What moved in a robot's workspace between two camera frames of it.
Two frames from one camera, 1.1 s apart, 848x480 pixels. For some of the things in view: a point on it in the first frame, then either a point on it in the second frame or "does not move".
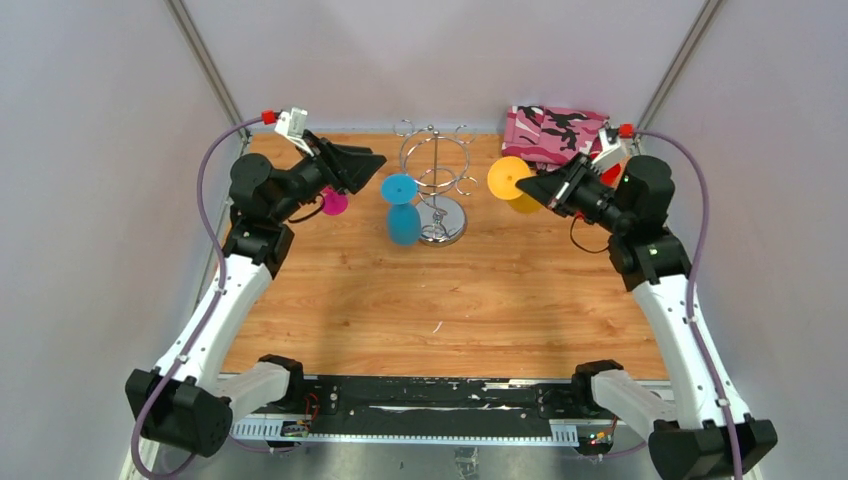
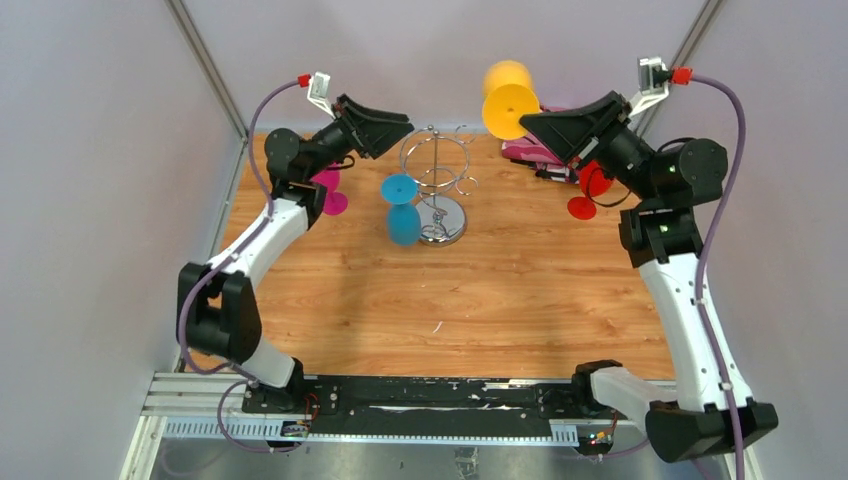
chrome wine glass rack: [438, 164] does not move
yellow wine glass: [503, 175] → [508, 94]
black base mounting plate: [449, 404] does not move
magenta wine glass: [335, 204] does not move
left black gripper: [346, 169] → [370, 133]
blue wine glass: [404, 222] does not move
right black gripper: [557, 188] → [582, 133]
